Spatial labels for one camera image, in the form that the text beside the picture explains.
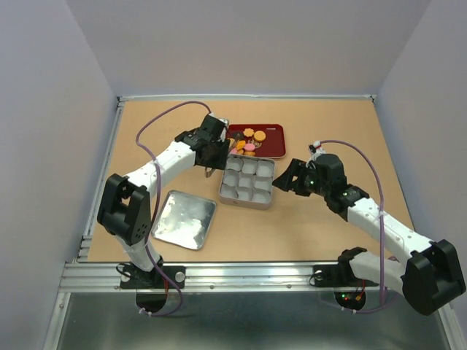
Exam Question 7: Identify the red rectangular tray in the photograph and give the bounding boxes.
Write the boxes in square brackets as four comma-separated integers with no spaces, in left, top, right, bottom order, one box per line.
[226,124,286,159]

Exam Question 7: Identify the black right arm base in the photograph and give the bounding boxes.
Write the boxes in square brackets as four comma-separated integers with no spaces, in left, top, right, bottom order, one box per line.
[309,247,367,288]

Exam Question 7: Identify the metal serving tongs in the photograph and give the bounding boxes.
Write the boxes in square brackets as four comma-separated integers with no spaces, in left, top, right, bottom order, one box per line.
[204,132,244,178]

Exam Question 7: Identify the round orange cookie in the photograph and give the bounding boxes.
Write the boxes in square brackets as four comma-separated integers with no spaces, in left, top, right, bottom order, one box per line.
[253,131,266,142]

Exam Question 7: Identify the purple camera cable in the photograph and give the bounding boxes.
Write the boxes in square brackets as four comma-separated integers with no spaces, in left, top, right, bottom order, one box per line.
[135,101,213,317]
[317,138,398,314]

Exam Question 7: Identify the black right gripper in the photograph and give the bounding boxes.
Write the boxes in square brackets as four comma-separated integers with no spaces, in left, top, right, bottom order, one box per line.
[270,158,330,197]

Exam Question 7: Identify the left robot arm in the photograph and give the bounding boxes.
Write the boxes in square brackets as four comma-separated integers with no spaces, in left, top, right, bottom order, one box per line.
[97,113,230,287]

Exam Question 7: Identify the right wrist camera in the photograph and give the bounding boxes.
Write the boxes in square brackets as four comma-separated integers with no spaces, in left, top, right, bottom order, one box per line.
[308,141,326,159]

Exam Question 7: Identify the flower orange cookie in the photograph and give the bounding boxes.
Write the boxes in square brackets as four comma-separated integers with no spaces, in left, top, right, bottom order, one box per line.
[243,128,255,138]

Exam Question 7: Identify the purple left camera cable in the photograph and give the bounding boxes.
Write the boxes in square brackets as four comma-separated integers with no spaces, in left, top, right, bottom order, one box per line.
[135,101,213,317]

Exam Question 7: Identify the aluminium front rail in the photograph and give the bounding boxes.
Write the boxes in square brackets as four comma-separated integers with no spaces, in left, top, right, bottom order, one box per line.
[58,259,413,292]

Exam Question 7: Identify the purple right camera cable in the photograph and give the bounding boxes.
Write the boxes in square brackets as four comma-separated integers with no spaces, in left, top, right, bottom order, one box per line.
[317,138,398,314]

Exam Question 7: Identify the silver tin lid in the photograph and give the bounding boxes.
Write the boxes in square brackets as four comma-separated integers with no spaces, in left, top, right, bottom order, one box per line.
[152,190,217,251]

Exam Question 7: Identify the small orange cookie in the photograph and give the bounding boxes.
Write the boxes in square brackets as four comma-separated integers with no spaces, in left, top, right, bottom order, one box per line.
[236,140,246,150]

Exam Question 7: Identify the pink round cookie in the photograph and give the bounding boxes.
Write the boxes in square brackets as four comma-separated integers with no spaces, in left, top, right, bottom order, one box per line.
[244,143,255,152]

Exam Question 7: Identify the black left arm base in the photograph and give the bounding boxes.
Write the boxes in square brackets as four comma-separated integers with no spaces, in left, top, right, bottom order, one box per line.
[115,262,186,289]

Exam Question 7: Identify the silver cookie tin with cups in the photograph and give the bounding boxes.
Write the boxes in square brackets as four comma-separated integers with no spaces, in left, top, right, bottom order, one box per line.
[219,155,276,211]

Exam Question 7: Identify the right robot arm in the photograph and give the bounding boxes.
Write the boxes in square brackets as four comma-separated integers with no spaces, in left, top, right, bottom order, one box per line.
[272,154,466,316]

